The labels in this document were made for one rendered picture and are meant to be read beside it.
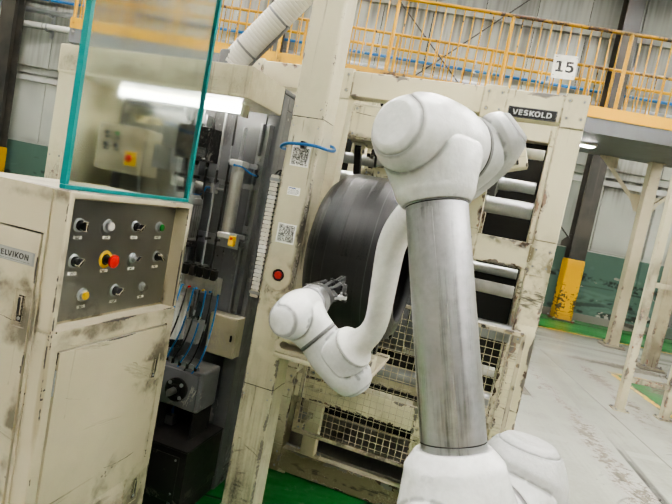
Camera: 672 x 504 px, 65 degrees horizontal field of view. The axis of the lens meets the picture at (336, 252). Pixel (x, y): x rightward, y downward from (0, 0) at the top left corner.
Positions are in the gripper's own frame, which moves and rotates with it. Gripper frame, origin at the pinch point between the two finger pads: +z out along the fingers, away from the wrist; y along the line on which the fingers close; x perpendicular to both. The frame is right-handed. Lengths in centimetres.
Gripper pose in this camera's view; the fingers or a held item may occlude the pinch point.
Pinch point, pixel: (339, 282)
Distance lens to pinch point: 157.7
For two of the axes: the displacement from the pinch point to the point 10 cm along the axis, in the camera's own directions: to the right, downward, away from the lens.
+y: -9.4, -2.1, 2.8
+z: 3.2, -1.6, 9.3
